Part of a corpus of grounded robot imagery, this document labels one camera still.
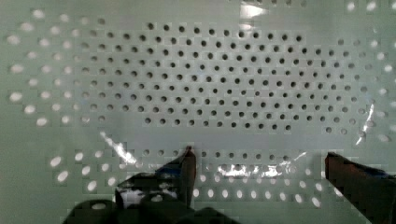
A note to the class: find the mint green plastic strainer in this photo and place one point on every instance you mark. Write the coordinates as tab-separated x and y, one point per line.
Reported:
95	91

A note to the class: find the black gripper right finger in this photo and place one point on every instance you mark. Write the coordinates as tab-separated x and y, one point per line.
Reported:
371	191

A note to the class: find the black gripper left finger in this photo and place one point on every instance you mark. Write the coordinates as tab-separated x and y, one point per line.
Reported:
175	179

